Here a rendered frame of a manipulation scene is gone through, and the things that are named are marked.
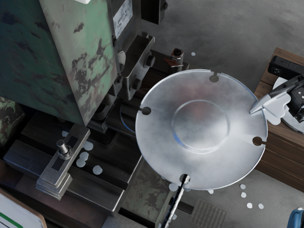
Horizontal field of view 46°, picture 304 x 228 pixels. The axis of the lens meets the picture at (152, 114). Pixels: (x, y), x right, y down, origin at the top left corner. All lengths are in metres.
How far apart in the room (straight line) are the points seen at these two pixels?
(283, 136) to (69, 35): 1.08
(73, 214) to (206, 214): 0.62
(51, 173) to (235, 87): 0.46
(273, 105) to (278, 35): 1.30
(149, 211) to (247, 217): 0.77
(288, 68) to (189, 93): 0.24
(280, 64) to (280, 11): 1.35
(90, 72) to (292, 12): 1.88
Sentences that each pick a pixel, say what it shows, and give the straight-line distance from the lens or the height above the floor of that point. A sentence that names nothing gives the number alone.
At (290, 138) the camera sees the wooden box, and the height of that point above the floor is 0.35.
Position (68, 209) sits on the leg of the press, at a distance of 0.93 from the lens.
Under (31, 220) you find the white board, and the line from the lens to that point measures 1.06.
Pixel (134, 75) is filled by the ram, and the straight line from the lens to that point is 0.67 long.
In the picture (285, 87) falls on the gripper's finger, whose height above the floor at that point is 0.85.
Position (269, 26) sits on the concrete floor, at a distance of 2.13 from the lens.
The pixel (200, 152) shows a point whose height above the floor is 0.79.
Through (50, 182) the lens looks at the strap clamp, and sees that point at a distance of 0.82.
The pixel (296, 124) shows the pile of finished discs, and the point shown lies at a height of 0.36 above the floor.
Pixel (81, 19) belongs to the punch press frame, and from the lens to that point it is 0.39.
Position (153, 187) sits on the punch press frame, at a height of 0.65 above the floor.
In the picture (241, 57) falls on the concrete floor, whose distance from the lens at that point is 1.95.
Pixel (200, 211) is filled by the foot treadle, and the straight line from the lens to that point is 1.39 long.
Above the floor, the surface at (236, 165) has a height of 0.79.
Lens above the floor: 1.51
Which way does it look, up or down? 62 degrees down
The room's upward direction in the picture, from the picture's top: straight up
